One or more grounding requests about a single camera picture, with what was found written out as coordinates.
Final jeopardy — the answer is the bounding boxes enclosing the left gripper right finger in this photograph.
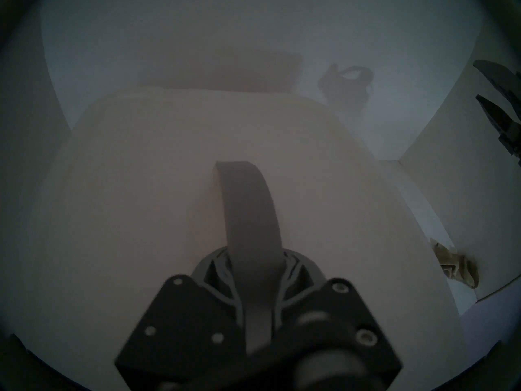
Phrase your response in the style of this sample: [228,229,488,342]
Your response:
[260,251,403,391]

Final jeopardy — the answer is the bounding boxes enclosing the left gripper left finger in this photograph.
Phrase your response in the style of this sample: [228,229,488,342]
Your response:
[116,250,250,391]

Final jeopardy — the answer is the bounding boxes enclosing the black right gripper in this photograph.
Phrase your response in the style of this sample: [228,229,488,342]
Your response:
[473,59,521,163]

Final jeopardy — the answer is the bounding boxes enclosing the olive brown socks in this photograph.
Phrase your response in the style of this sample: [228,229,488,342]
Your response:
[431,238,481,289]

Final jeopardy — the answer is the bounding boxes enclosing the white plastic bin lid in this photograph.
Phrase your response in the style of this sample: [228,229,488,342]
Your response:
[12,87,465,391]

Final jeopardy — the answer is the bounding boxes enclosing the lavender cabinet door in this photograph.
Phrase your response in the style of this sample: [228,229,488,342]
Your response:
[460,278,521,362]

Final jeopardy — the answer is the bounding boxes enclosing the cream open wardrobe cabinet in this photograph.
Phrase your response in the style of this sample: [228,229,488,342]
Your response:
[0,0,521,305]

